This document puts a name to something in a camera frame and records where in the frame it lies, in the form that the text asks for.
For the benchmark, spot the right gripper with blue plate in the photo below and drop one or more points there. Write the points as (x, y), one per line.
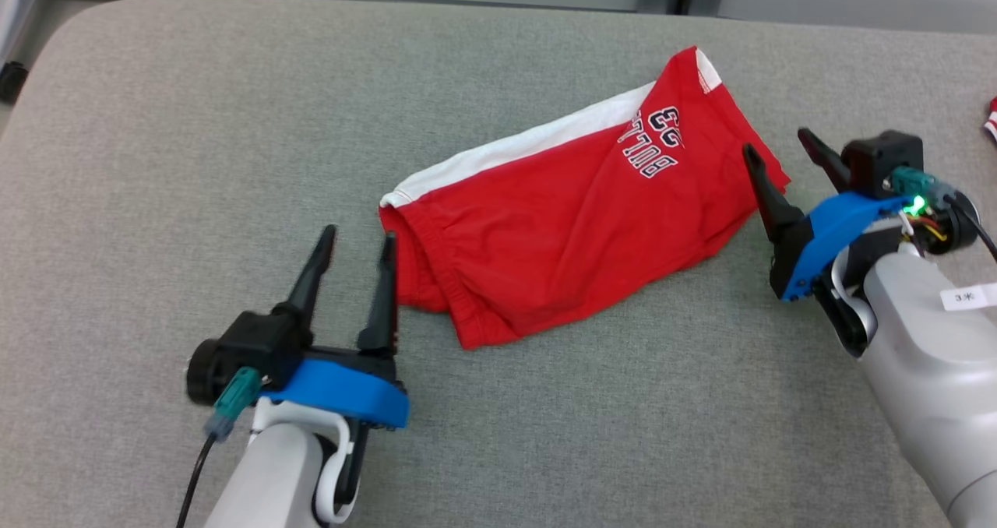
(833, 228)

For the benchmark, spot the left gripper with blue plate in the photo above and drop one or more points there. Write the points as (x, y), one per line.
(343, 396)

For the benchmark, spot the red white jersey shirt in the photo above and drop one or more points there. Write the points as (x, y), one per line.
(991, 123)

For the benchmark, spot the red white striped shorts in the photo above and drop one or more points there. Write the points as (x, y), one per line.
(561, 240)

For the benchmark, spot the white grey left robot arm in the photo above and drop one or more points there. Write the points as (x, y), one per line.
(265, 481)

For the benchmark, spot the black caster wheel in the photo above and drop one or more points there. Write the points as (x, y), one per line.
(11, 82)

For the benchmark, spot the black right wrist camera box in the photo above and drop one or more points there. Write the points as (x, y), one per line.
(880, 158)

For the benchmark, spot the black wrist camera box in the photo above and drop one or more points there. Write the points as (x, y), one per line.
(880, 158)
(261, 341)

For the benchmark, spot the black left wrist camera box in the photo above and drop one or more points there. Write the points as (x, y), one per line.
(261, 341)

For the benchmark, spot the teal right camera connector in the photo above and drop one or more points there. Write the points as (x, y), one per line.
(915, 184)

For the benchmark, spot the teal camera connector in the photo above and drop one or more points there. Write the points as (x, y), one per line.
(234, 399)
(915, 184)

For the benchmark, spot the teal left camera connector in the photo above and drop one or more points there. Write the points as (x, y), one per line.
(234, 399)

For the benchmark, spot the grey metal tube frame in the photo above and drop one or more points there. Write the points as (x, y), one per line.
(14, 6)

